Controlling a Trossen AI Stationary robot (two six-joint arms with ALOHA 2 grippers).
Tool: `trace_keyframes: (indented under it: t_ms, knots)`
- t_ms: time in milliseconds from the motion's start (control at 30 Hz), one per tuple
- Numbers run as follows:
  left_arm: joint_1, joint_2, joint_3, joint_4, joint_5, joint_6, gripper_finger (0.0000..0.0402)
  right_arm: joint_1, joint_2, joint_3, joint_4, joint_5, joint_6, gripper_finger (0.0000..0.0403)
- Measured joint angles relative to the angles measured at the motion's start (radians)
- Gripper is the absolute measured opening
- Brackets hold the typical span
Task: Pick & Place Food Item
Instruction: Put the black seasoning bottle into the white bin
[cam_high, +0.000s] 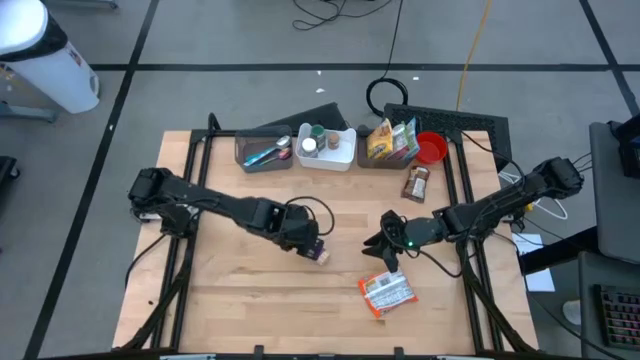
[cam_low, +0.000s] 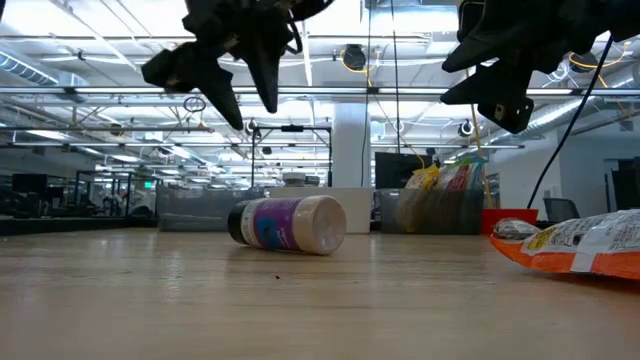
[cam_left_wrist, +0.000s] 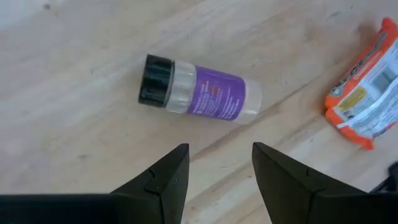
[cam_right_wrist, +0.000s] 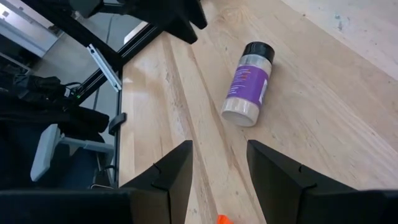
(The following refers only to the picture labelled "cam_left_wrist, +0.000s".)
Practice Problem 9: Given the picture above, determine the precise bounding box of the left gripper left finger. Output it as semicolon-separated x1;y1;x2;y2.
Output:
108;142;191;224

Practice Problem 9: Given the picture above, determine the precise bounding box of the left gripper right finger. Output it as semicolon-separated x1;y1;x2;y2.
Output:
251;141;368;224

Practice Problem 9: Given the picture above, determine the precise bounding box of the purple label spice jar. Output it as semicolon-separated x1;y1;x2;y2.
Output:
137;53;263;126

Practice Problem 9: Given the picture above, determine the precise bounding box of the orange ramen packet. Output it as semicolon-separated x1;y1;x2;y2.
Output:
324;17;398;151

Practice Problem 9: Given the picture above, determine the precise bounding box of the black table edge clamp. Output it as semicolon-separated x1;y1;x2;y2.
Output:
369;161;398;195

